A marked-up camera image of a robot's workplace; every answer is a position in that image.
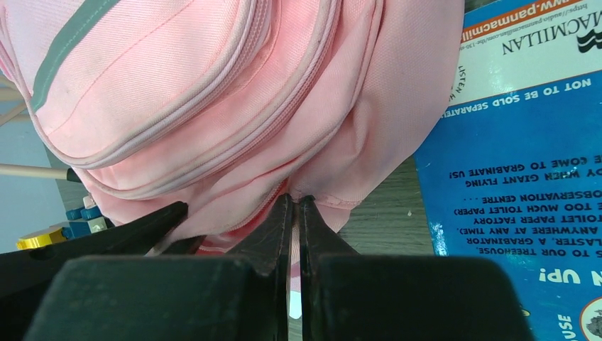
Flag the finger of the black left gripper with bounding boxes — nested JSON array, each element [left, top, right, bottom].
[[1, 202, 188, 299]]

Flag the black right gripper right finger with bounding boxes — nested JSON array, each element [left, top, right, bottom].
[[299, 196, 533, 340]]

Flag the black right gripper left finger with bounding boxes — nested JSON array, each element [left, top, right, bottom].
[[24, 195, 294, 340]]

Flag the blue paperback book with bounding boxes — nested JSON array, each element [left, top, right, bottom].
[[414, 0, 601, 340]]

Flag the pink student backpack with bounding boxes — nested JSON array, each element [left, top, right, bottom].
[[1, 1, 464, 251]]

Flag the light blue notebook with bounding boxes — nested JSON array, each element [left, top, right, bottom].
[[288, 263, 302, 320]]

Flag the yellow blue toy car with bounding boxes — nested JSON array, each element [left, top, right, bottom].
[[16, 195, 111, 250]]

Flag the pink perforated music stand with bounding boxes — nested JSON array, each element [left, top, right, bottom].
[[1, 75, 82, 183]]

